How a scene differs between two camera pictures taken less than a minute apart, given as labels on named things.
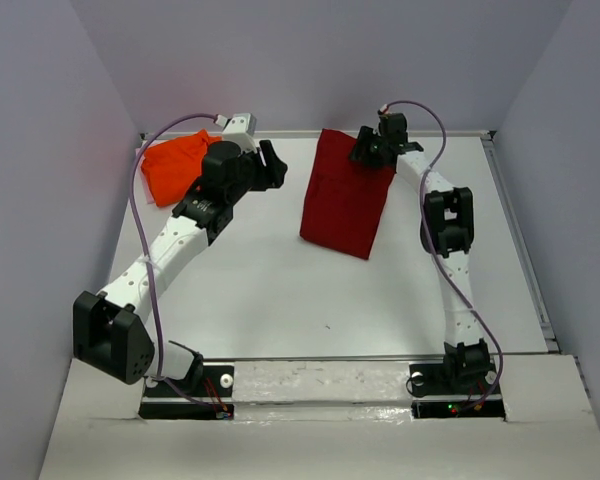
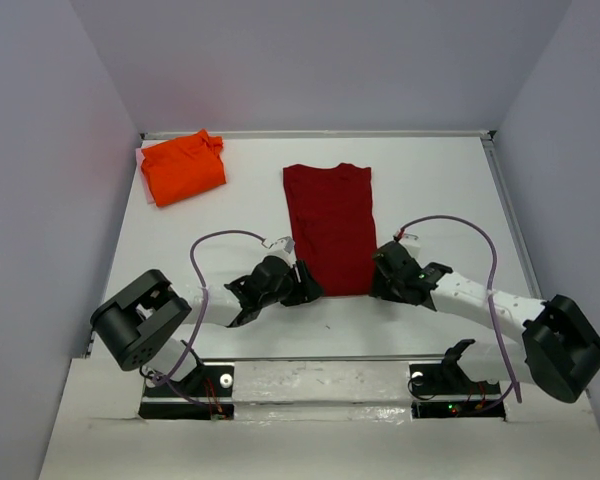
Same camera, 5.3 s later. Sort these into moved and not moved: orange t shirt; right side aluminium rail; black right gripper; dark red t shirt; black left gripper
Moved: black right gripper; dark red t shirt; black left gripper
Not moved: orange t shirt; right side aluminium rail
